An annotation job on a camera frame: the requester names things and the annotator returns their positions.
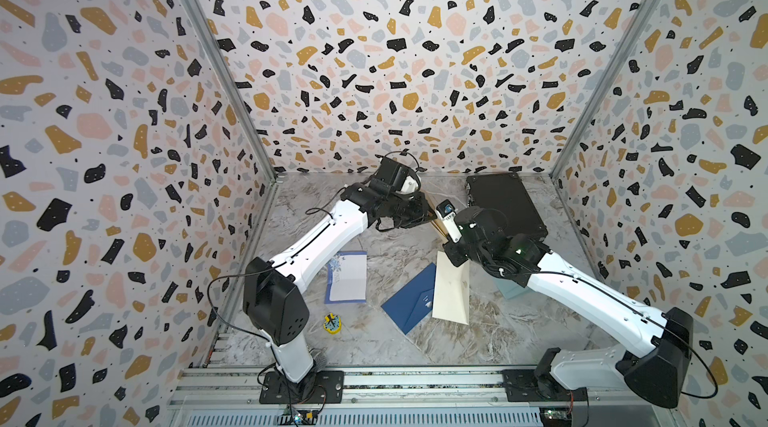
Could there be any aluminium front rail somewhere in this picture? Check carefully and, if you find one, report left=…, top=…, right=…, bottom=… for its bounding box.
left=165, top=366, right=685, bottom=426

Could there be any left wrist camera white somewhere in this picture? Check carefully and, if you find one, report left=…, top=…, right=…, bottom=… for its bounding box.
left=397, top=175, right=421, bottom=196

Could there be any white letter paper blue border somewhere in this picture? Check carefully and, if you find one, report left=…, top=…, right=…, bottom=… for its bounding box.
left=325, top=251, right=367, bottom=304

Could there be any small circuit board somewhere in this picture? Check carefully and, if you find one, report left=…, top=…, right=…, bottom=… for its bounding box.
left=280, top=407, right=322, bottom=426

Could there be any light teal envelope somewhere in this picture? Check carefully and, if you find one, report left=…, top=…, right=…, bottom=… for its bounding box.
left=493, top=278, right=527, bottom=300

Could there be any yellow envelope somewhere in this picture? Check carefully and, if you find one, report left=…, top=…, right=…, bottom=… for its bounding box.
left=424, top=192, right=450, bottom=243

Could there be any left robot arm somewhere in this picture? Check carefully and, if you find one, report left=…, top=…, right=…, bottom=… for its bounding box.
left=242, top=156, right=436, bottom=385

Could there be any cream envelope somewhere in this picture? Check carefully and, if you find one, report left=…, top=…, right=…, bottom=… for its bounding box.
left=432, top=252, right=470, bottom=325

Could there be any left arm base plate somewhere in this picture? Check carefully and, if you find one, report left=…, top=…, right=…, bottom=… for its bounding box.
left=259, top=370, right=345, bottom=405

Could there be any black briefcase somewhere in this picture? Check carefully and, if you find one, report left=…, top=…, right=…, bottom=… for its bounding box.
left=467, top=172, right=548, bottom=241

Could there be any dark blue envelope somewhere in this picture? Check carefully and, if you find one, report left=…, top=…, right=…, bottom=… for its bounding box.
left=382, top=263, right=436, bottom=335

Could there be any small yellow round sticker toy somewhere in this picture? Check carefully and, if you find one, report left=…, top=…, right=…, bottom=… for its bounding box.
left=323, top=313, right=342, bottom=335

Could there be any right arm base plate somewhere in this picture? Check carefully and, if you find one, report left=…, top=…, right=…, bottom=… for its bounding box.
left=501, top=368, right=588, bottom=403

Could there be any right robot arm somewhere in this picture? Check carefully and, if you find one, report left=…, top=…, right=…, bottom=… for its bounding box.
left=436, top=201, right=693, bottom=409

